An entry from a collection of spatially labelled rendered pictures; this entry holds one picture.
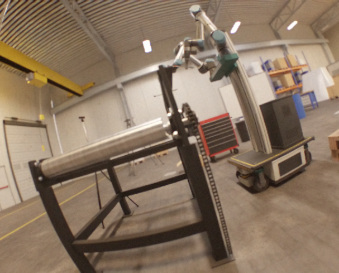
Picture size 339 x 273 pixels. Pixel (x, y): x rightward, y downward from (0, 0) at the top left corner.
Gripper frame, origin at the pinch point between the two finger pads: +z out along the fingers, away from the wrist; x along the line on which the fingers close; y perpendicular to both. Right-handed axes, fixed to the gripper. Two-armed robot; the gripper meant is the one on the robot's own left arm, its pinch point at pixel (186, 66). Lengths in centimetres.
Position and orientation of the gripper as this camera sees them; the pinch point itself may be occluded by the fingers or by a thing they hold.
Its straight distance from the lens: 163.9
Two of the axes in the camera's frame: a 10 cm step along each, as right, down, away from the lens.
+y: -9.9, -0.9, 0.9
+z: -0.7, 9.8, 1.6
